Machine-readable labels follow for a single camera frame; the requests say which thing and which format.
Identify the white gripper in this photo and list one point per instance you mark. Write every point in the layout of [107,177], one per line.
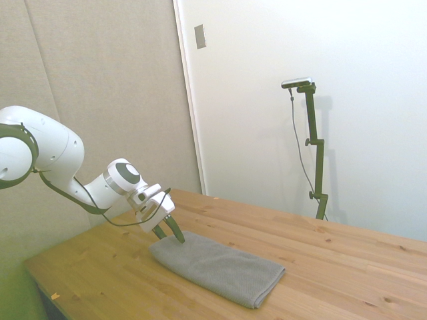
[160,210]

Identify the grey towel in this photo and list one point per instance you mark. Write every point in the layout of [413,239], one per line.
[217,266]

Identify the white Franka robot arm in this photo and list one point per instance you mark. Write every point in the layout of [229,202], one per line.
[56,146]

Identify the white door frame trim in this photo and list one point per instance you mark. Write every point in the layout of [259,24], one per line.
[188,90]

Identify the black camera stand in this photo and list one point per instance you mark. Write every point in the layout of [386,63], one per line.
[313,120]

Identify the grey wall plate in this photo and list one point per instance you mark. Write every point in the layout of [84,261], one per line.
[200,36]

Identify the grey exterior camera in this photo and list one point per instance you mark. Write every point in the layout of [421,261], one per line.
[297,82]

